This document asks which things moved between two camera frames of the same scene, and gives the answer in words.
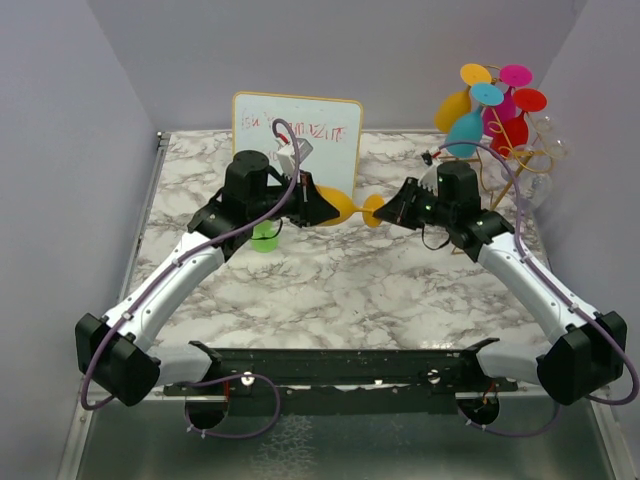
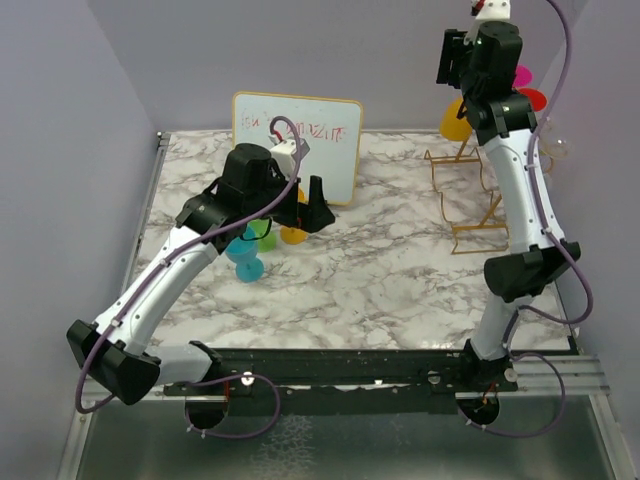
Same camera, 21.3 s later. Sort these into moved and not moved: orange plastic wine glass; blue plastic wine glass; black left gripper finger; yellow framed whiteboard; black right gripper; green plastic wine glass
Moved: blue plastic wine glass; black right gripper; orange plastic wine glass
Not moved: black left gripper finger; yellow framed whiteboard; green plastic wine glass
